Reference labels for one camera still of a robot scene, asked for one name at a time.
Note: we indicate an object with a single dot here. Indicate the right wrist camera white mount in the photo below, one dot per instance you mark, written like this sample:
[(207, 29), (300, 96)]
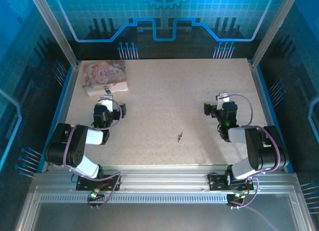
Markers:
[(221, 99)]

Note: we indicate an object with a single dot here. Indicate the small dark debris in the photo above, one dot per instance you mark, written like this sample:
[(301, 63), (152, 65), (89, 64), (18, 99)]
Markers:
[(180, 136)]

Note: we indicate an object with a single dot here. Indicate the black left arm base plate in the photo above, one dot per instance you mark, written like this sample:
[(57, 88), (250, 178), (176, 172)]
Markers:
[(84, 184)]

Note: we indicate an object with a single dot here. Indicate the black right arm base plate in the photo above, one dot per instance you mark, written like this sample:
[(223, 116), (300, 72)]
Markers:
[(219, 182)]

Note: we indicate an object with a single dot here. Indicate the aluminium front frame rail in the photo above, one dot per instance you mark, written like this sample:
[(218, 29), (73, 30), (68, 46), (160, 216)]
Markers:
[(162, 178)]

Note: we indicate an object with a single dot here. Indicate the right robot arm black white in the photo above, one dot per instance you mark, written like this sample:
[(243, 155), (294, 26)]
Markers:
[(259, 151)]

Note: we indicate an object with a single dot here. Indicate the small circuit board with LEDs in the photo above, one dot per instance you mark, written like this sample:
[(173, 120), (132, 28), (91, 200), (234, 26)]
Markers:
[(236, 197), (95, 196)]

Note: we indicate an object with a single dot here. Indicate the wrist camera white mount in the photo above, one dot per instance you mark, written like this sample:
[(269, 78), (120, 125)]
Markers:
[(221, 99), (106, 101)]

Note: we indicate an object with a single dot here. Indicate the pink illustrated diary book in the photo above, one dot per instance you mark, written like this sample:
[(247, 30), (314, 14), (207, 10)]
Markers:
[(104, 75)]

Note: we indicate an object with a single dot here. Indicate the aluminium side frame rail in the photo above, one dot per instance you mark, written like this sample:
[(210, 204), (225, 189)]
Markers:
[(261, 91), (66, 96)]

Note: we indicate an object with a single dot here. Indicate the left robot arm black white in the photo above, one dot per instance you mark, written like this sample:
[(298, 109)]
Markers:
[(74, 147)]

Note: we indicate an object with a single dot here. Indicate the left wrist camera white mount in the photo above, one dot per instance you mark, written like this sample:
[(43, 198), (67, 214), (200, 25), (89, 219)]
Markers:
[(106, 101)]

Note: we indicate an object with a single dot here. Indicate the aluminium frame post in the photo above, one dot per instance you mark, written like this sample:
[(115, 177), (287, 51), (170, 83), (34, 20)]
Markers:
[(53, 29), (271, 29)]

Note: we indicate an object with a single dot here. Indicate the grey metal panel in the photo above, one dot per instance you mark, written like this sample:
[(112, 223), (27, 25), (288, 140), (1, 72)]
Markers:
[(162, 217)]

